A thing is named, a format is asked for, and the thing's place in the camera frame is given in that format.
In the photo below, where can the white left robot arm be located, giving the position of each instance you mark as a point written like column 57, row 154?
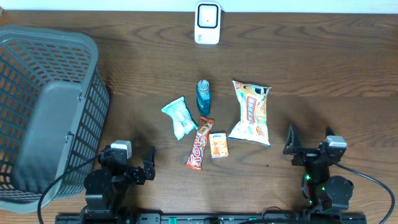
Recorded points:
column 106, row 188

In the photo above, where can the teal liquid bottle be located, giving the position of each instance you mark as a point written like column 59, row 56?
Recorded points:
column 203, row 97

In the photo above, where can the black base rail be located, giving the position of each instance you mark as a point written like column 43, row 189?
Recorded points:
column 269, row 215

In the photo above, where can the light teal wipes packet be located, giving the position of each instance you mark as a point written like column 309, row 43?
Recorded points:
column 181, row 117

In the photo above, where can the large yellow snack bag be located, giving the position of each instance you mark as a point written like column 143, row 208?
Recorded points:
column 252, row 125

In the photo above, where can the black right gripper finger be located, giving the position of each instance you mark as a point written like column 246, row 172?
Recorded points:
column 329, row 132
column 293, row 144

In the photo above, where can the white barcode scanner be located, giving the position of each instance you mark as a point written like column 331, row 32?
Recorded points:
column 207, row 23

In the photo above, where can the grey plastic lattice basket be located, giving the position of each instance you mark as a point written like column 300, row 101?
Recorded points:
column 53, row 107

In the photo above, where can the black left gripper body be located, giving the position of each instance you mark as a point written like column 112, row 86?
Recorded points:
column 135, row 175

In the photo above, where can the orange tissue pack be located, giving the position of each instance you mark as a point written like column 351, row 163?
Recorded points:
column 219, row 145

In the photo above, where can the red chocolate bar wrapper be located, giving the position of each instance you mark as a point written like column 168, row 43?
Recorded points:
column 196, row 157

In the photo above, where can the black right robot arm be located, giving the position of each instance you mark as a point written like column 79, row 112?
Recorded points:
column 327, row 193

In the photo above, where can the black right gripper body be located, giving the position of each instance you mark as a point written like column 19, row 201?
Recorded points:
column 306, row 157

